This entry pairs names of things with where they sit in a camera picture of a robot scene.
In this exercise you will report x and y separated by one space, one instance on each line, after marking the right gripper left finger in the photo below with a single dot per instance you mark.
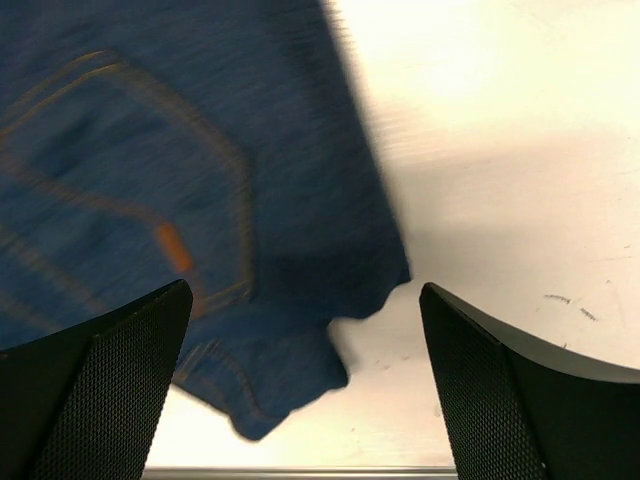
84 403

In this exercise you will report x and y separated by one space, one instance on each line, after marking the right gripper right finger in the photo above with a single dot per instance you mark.
518 407

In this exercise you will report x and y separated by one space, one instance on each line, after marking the dark blue denim jeans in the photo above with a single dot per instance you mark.
212 141

